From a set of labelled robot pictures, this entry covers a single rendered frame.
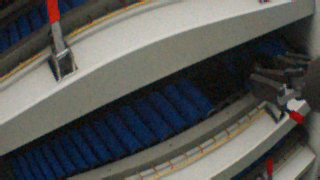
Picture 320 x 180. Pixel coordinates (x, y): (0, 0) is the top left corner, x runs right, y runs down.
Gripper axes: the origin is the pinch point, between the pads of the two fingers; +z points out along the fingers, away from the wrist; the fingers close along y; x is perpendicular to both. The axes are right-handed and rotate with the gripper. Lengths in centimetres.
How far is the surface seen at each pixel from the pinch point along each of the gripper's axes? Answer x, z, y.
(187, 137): 3.4, 0.2, 13.0
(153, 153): 3.4, 0.2, 17.4
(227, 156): 7.8, -2.6, 9.7
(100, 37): -11.5, -4.8, 20.3
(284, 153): 22.3, 6.2, -9.3
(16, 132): -7.6, -7.1, 34.4
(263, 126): 7.6, -2.1, 2.3
